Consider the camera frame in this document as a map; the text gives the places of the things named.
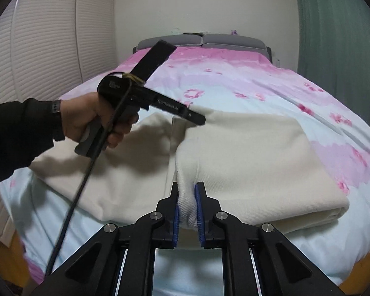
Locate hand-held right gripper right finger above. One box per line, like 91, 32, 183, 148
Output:
194, 182, 348, 296

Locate cream pants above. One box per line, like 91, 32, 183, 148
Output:
28, 106, 350, 232

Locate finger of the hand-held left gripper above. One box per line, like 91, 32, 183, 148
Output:
184, 107, 207, 127

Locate black wristwatch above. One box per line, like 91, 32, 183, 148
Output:
51, 99, 66, 143

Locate black cable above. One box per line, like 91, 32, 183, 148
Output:
44, 72, 134, 278

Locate grey headboard cushion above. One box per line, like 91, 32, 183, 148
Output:
202, 33, 265, 50
137, 35, 203, 52

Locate person's left hand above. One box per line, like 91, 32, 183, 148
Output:
61, 94, 139, 149

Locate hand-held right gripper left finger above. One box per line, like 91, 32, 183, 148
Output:
31, 182, 181, 296

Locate green curtain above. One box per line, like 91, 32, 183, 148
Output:
292, 0, 370, 128

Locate pink floral duvet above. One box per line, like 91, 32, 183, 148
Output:
0, 44, 370, 296

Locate white louvered wardrobe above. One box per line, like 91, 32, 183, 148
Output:
0, 0, 116, 241

